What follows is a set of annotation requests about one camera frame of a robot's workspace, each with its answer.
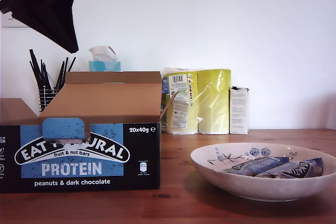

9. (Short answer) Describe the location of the blue snackbar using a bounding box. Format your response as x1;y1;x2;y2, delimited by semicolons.
224;156;290;177
256;157;324;180

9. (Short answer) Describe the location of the turquoise tissue box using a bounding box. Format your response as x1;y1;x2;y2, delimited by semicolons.
88;60;122;72

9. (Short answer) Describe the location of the black blue snackbar carton box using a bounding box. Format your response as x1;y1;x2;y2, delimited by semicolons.
0;71;179;194

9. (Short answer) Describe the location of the small white carton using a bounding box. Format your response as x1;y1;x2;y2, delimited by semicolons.
229;85;250;135

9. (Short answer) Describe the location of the white plate with blue flowers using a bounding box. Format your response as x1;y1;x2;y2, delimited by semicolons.
190;142;336;202

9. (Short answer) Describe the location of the black stick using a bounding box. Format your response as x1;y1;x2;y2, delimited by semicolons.
54;60;66;89
68;56;77;73
29;48;49;91
60;56;69;88
40;59;51;89
29;60;44;91

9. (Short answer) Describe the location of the white tissue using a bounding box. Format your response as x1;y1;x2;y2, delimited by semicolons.
88;45;119;62

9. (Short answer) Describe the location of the yellow-green paper towel pack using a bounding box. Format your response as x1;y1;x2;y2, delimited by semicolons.
160;67;233;136

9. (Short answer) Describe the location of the white wall light switch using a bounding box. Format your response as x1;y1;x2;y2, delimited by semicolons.
1;11;28;28

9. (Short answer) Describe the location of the wire stick holder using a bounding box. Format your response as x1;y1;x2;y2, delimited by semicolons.
38;86;62;112

